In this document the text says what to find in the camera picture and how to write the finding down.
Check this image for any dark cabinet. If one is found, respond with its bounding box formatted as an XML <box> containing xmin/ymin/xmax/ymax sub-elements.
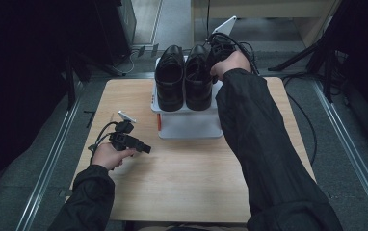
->
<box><xmin>92</xmin><ymin>0</ymin><xmax>138</xmax><ymax>65</ymax></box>

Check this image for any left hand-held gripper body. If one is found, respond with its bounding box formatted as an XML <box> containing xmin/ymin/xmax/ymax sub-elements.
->
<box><xmin>109</xmin><ymin>110</ymin><xmax>138</xmax><ymax>151</ymax></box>

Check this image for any white shoe rack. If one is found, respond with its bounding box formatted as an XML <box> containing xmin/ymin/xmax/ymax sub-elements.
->
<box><xmin>150</xmin><ymin>56</ymin><xmax>223</xmax><ymax>140</ymax></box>

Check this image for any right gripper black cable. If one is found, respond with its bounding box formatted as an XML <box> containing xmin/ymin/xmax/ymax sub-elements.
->
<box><xmin>207</xmin><ymin>32</ymin><xmax>261</xmax><ymax>77</ymax></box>

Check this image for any black hanging cable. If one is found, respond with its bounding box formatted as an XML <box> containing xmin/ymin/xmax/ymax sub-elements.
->
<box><xmin>191</xmin><ymin>0</ymin><xmax>212</xmax><ymax>53</ymax></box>

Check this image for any metal floor rail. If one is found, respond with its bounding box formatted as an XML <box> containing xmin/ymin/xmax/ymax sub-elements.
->
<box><xmin>311</xmin><ymin>79</ymin><xmax>368</xmax><ymax>227</ymax></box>
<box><xmin>14</xmin><ymin>81</ymin><xmax>87</xmax><ymax>231</ymax></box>

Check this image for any black floor cable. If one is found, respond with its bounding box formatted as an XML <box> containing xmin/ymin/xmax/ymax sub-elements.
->
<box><xmin>282</xmin><ymin>74</ymin><xmax>319</xmax><ymax>167</ymax></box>

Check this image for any person's right hand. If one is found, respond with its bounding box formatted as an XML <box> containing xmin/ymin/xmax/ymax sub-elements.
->
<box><xmin>210</xmin><ymin>50</ymin><xmax>252</xmax><ymax>81</ymax></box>

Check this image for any white cable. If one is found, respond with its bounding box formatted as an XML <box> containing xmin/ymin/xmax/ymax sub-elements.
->
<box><xmin>112</xmin><ymin>48</ymin><xmax>141</xmax><ymax>75</ymax></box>

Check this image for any black tripod stand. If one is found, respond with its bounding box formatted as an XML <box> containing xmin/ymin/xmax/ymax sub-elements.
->
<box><xmin>267</xmin><ymin>0</ymin><xmax>368</xmax><ymax>155</ymax></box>

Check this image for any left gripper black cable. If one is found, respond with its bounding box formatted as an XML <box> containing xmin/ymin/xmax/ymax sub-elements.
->
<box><xmin>88</xmin><ymin>120</ymin><xmax>119</xmax><ymax>164</ymax></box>

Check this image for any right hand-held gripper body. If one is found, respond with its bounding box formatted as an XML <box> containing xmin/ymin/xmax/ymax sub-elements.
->
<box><xmin>208</xmin><ymin>15</ymin><xmax>238</xmax><ymax>64</ymax></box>

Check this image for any person's left hand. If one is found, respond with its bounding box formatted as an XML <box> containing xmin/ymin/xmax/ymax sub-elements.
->
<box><xmin>91</xmin><ymin>142</ymin><xmax>138</xmax><ymax>171</ymax></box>

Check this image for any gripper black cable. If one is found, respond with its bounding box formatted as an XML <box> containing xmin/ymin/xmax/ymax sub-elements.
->
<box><xmin>207</xmin><ymin>32</ymin><xmax>261</xmax><ymax>77</ymax></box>
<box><xmin>88</xmin><ymin>120</ymin><xmax>119</xmax><ymax>164</ymax></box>

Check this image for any light wooden desk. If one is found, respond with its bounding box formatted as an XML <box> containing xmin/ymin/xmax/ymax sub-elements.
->
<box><xmin>190</xmin><ymin>0</ymin><xmax>342</xmax><ymax>50</ymax></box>

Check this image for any black metal stand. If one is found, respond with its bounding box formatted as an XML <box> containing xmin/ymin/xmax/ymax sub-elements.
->
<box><xmin>64</xmin><ymin>52</ymin><xmax>125</xmax><ymax>112</ymax></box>

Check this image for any black leather shoe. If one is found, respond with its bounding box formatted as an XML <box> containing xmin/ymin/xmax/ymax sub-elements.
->
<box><xmin>155</xmin><ymin>44</ymin><xmax>186</xmax><ymax>113</ymax></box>
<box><xmin>184</xmin><ymin>43</ymin><xmax>214</xmax><ymax>112</ymax></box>

